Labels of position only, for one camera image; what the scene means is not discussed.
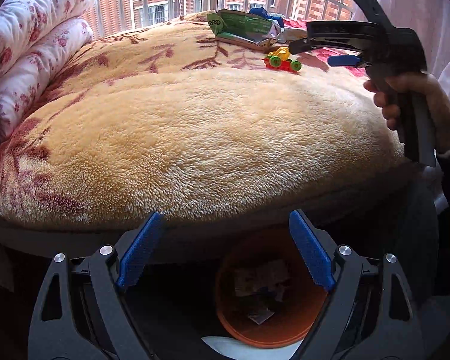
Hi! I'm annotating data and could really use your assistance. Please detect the brown snack wrapper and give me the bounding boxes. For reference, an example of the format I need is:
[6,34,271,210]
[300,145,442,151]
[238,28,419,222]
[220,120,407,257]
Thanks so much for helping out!
[277,28,307,45]

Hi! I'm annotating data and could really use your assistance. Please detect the red yellow toy truck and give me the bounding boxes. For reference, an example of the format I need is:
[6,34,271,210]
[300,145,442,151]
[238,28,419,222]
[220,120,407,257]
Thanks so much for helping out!
[263,47,302,73]

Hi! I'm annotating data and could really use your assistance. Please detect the large green foil bag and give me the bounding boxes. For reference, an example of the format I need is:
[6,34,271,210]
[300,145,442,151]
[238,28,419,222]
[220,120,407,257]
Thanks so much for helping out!
[206,10,282,51]

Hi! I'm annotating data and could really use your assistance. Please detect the orange plastic trash bin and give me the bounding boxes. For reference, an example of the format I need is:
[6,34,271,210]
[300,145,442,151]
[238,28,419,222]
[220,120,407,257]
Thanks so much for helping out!
[216,226,328,349]

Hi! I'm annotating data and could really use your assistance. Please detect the person's right hand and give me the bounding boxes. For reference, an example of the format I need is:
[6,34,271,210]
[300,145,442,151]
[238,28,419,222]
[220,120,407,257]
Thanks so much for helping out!
[363,72,450,156]

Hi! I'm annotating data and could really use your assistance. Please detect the dark blue cloth bundle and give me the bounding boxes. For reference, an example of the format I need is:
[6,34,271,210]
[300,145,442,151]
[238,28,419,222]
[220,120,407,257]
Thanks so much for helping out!
[249,7,284,28]

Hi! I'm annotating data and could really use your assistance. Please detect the person's grey trousers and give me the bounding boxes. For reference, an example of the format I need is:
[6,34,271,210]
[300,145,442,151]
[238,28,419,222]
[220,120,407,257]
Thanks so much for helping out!
[207,159,450,359]

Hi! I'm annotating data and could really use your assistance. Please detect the beige floral fleece blanket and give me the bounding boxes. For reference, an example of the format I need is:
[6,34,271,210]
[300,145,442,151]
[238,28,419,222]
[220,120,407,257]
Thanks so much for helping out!
[0,14,405,231]

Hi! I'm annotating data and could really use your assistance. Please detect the folded pink floral quilt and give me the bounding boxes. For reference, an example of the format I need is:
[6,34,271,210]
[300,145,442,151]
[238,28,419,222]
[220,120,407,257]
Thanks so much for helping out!
[0,0,96,144]

